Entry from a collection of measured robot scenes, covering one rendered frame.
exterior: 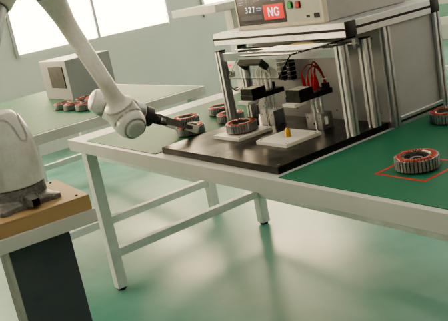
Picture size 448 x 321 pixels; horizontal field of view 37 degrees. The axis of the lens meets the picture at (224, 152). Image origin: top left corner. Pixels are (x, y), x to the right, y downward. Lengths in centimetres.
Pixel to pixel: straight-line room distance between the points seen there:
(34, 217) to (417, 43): 131
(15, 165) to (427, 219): 110
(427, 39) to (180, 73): 536
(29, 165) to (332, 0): 103
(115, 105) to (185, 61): 526
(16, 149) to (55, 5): 55
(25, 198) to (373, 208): 95
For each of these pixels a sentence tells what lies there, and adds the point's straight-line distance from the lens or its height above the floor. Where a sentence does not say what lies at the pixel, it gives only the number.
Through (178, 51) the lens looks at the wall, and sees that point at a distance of 746.
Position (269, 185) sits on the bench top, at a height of 73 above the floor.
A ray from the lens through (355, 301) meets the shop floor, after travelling 273.
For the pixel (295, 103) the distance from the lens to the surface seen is 214.
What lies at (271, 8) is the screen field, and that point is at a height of 118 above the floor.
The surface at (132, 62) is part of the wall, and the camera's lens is 717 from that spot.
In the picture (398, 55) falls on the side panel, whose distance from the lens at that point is 220.
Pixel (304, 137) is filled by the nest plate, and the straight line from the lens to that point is 210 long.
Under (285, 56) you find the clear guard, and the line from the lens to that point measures 190.
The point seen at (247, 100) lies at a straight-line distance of 234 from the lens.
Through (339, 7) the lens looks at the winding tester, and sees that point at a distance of 215.
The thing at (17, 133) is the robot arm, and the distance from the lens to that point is 194.
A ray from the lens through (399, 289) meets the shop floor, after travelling 279.
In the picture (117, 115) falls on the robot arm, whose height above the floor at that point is 93.
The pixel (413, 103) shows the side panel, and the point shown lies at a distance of 226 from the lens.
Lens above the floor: 129
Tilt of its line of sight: 14 degrees down
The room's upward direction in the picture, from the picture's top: 11 degrees counter-clockwise
